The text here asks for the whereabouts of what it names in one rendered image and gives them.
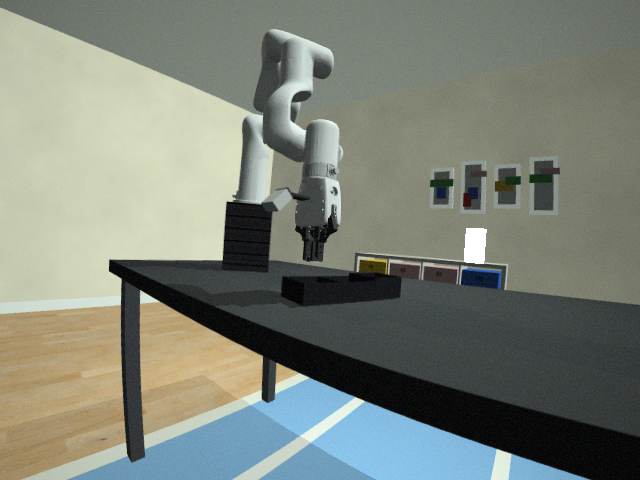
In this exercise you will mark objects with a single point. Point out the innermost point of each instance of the dark grey rack of bins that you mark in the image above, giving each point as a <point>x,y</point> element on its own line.
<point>320,290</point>

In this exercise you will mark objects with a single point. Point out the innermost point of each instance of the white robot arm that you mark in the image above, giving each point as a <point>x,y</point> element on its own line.
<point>298,60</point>

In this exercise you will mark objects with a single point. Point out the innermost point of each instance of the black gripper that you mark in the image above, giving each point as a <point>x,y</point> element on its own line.
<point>317,214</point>

